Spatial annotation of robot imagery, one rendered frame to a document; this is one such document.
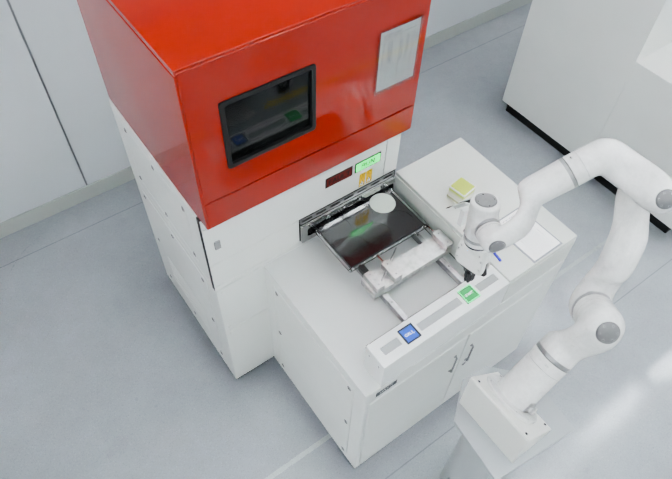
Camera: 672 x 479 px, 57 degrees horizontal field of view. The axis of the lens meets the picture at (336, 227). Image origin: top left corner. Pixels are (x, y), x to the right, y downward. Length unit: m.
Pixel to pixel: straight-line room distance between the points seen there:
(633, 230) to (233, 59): 1.15
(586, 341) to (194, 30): 1.33
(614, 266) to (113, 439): 2.16
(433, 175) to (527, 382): 0.90
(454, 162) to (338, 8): 1.02
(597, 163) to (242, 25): 0.99
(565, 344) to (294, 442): 1.40
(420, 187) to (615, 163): 0.84
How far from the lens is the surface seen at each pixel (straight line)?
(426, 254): 2.30
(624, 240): 1.87
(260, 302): 2.51
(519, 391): 1.98
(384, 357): 1.98
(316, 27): 1.67
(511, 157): 4.02
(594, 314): 1.87
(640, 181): 1.79
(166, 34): 1.63
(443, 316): 2.08
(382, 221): 2.35
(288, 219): 2.20
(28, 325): 3.42
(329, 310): 2.21
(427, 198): 2.36
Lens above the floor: 2.72
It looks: 52 degrees down
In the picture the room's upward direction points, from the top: 2 degrees clockwise
